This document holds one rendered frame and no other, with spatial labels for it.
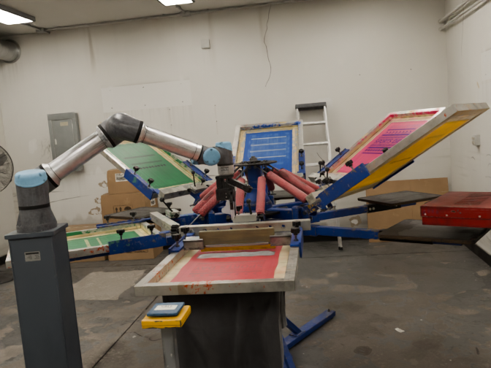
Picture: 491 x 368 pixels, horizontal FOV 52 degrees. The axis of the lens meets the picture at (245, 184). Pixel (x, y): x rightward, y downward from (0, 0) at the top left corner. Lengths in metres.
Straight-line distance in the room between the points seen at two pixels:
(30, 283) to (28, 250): 0.13
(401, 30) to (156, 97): 3.15
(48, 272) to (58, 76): 5.37
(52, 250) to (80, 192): 5.16
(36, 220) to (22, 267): 0.19
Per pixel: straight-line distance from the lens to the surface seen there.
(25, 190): 2.10
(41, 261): 2.11
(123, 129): 2.11
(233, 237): 2.38
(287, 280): 1.80
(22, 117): 7.54
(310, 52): 6.49
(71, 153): 2.24
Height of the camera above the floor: 1.53
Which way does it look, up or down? 6 degrees down
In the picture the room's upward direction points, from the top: 5 degrees counter-clockwise
